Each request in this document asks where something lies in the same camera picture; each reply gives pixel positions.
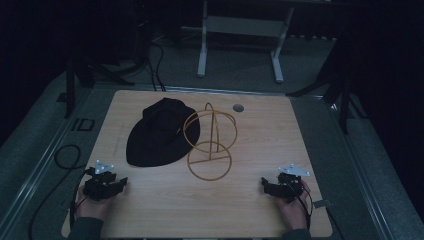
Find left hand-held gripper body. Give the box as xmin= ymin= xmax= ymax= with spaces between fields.
xmin=82 ymin=159 xmax=118 ymax=202

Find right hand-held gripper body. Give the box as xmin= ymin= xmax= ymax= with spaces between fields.
xmin=270 ymin=162 xmax=311 ymax=205

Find person's left hand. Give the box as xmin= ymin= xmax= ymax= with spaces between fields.
xmin=74 ymin=185 xmax=116 ymax=222

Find person's right hand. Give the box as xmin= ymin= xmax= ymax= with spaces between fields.
xmin=275 ymin=179 xmax=312 ymax=231

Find black brimmed hat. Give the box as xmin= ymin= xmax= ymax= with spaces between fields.
xmin=125 ymin=97 xmax=201 ymax=168

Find black tripod stand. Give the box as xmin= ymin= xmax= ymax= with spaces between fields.
xmin=285 ymin=49 xmax=369 ymax=136
xmin=56 ymin=56 xmax=136 ymax=120

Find white metal stand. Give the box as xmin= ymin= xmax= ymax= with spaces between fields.
xmin=181 ymin=0 xmax=296 ymax=84

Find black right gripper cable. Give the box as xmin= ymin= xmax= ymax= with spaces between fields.
xmin=290 ymin=181 xmax=345 ymax=240

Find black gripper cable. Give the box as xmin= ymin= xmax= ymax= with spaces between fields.
xmin=27 ymin=144 xmax=98 ymax=240
xmin=290 ymin=181 xmax=345 ymax=240

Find grey cable tag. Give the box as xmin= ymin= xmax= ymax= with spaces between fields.
xmin=312 ymin=199 xmax=332 ymax=210

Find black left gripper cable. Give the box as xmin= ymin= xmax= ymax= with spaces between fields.
xmin=27 ymin=144 xmax=98 ymax=240

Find gold wire hat stand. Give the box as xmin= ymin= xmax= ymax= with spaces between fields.
xmin=182 ymin=102 xmax=239 ymax=182

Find black floor cables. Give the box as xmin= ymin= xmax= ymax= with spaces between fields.
xmin=133 ymin=19 xmax=168 ymax=93

